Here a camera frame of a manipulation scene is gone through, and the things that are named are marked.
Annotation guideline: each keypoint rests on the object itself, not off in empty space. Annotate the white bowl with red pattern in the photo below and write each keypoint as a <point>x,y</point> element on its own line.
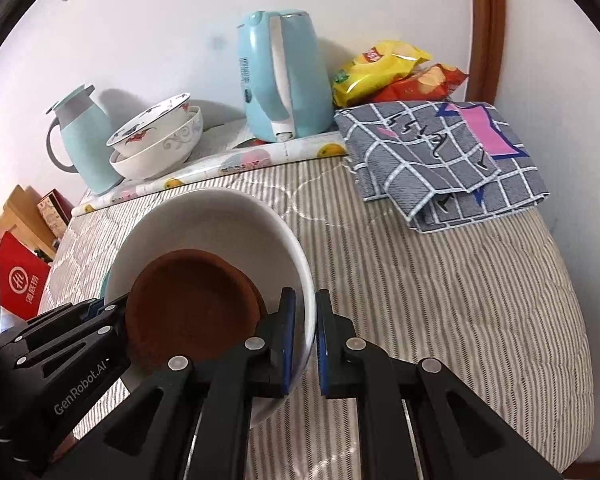
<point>145,125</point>

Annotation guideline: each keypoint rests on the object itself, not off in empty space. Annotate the striped quilted mattress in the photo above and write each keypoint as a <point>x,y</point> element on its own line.
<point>430,310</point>

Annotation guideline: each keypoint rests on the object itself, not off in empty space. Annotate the blue square plate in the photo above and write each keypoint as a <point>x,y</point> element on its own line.
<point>105,285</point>

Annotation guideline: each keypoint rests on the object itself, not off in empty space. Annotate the brown wooden door frame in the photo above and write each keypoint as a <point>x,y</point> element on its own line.
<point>485,30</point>

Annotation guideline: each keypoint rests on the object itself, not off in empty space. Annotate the light blue thermos jug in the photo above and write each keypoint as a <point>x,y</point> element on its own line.
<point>90,145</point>

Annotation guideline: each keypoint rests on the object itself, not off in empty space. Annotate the white bowl with grey swirls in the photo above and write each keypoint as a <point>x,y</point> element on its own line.
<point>165,157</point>

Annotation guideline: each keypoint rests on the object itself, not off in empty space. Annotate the brown round saucer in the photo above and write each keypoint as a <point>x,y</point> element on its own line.
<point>190,305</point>

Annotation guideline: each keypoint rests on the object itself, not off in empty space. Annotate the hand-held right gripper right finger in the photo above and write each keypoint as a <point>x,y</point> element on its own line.
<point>322,350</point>

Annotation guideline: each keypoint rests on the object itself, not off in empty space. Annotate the fruit print plastic tablecloth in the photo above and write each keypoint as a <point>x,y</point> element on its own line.
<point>220,165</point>

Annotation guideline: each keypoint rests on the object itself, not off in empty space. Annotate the red shopping bag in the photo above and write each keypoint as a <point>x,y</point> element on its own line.
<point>20,280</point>

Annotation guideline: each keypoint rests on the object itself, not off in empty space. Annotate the plain white bowl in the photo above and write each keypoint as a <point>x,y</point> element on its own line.
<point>205,225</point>

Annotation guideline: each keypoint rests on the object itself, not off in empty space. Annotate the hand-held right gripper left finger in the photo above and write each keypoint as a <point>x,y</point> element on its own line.
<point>289,340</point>

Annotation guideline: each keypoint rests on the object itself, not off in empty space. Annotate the cardboard boxes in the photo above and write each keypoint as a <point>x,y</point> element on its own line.
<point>17,205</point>

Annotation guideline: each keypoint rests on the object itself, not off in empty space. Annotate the yellow chip bag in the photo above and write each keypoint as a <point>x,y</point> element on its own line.
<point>375,72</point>

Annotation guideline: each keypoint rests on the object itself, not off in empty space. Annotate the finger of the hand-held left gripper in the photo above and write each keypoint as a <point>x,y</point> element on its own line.
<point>70,347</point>
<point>80,312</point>

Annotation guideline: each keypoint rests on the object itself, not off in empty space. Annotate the patterned cardboard box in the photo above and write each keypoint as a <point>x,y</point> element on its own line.
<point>55,210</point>

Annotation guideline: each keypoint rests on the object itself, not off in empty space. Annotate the red chip bag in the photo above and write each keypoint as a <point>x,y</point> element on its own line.
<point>430,85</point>

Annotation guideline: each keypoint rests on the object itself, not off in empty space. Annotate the grey checked cloth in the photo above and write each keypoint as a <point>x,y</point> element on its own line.
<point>420,160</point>

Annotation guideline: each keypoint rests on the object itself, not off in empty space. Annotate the light blue electric kettle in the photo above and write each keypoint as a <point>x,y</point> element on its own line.
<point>300,85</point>

